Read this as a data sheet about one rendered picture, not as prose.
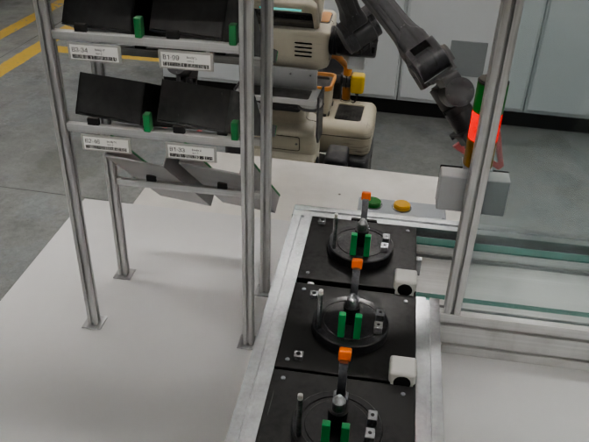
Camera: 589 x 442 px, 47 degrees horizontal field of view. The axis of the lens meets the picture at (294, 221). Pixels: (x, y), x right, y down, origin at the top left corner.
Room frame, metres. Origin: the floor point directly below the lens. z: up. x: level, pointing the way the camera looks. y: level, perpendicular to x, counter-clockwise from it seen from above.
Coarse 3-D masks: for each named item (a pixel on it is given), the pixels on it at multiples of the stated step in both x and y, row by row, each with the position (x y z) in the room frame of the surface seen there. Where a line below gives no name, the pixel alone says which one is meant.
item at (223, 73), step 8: (216, 64) 4.40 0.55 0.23; (224, 64) 4.39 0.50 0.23; (232, 64) 4.38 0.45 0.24; (168, 72) 4.46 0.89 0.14; (200, 72) 4.42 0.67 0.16; (208, 72) 4.41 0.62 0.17; (216, 72) 4.40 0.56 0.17; (224, 72) 4.39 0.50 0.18; (232, 72) 4.38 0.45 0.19; (200, 80) 4.45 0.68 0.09; (208, 80) 4.43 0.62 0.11; (216, 80) 4.42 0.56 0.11; (224, 80) 4.41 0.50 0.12; (232, 80) 4.38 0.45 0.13; (224, 88) 4.42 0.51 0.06; (232, 88) 4.42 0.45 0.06
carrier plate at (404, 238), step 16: (352, 224) 1.32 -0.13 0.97; (368, 224) 1.32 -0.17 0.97; (384, 224) 1.32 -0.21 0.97; (320, 240) 1.24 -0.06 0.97; (400, 240) 1.25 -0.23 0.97; (304, 256) 1.18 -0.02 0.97; (320, 256) 1.18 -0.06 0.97; (400, 256) 1.19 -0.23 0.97; (304, 272) 1.13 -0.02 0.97; (320, 272) 1.13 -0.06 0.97; (336, 272) 1.13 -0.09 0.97; (368, 272) 1.13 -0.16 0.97; (384, 272) 1.14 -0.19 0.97; (368, 288) 1.09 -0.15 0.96; (384, 288) 1.08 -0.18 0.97
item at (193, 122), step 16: (160, 96) 1.12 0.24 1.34; (176, 96) 1.11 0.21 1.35; (192, 96) 1.11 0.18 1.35; (208, 96) 1.10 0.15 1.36; (224, 96) 1.09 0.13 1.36; (160, 112) 1.11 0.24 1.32; (176, 112) 1.10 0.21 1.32; (192, 112) 1.09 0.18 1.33; (208, 112) 1.09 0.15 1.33; (224, 112) 1.08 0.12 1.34; (256, 112) 1.20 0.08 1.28; (208, 128) 1.08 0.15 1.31; (224, 128) 1.07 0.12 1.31; (256, 128) 1.20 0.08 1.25; (272, 128) 1.29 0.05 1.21
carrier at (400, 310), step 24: (312, 288) 1.07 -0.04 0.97; (336, 288) 1.08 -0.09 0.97; (288, 312) 1.00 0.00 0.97; (312, 312) 1.00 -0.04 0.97; (336, 312) 0.98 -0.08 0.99; (360, 312) 0.98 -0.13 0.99; (384, 312) 0.97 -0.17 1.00; (408, 312) 1.01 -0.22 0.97; (288, 336) 0.93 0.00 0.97; (312, 336) 0.93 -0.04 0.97; (336, 336) 0.92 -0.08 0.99; (360, 336) 0.92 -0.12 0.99; (384, 336) 0.92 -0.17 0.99; (408, 336) 0.94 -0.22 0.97; (288, 360) 0.87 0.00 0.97; (312, 360) 0.87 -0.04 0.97; (336, 360) 0.87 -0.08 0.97; (360, 360) 0.88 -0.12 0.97; (384, 360) 0.88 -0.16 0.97; (408, 360) 0.86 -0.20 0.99; (408, 384) 0.82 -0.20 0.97
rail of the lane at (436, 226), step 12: (300, 204) 1.41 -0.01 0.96; (312, 216) 1.36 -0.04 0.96; (324, 216) 1.36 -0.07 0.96; (348, 216) 1.37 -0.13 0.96; (360, 216) 1.37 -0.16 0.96; (372, 216) 1.37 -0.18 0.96; (384, 216) 1.37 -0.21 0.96; (396, 216) 1.37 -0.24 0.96; (408, 216) 1.38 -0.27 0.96; (420, 228) 1.33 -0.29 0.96; (432, 228) 1.33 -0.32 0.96; (444, 228) 1.33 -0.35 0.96; (456, 228) 1.33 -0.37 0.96
